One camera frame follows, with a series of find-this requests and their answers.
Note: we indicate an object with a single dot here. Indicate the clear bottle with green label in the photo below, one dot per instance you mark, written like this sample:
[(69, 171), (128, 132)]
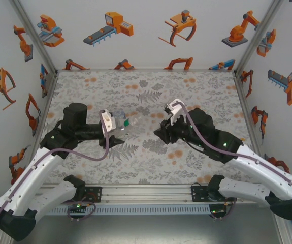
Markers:
[(126, 123)]

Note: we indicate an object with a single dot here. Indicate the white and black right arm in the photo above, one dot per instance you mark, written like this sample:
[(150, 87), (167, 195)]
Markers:
[(262, 172)]

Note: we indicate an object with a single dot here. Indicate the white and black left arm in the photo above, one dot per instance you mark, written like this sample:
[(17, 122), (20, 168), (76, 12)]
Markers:
[(34, 172)]

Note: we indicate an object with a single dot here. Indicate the floral patterned tablecloth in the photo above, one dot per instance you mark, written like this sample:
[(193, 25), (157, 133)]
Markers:
[(145, 165)]

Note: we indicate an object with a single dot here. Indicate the small circuit board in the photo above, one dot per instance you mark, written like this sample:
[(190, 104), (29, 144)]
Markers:
[(77, 207), (218, 211)]

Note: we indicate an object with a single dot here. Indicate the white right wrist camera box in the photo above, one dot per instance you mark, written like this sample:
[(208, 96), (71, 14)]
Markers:
[(176, 109)]

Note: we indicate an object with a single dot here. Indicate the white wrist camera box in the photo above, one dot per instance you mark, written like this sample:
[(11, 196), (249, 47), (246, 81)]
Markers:
[(176, 109), (107, 122)]

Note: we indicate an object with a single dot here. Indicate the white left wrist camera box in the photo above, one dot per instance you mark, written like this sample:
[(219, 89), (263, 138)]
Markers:
[(107, 122)]

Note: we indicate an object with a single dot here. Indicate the aluminium table side rail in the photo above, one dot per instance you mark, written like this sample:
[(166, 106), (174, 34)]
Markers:
[(49, 96), (244, 106)]

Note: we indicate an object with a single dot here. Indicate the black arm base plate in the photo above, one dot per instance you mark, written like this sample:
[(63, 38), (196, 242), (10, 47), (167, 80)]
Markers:
[(95, 194), (199, 194)]

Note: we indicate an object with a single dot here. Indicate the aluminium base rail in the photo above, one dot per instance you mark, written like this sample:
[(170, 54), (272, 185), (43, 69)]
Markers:
[(145, 193)]

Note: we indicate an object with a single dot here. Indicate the aluminium frame post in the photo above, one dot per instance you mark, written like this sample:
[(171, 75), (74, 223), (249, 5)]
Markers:
[(34, 35), (257, 35)]

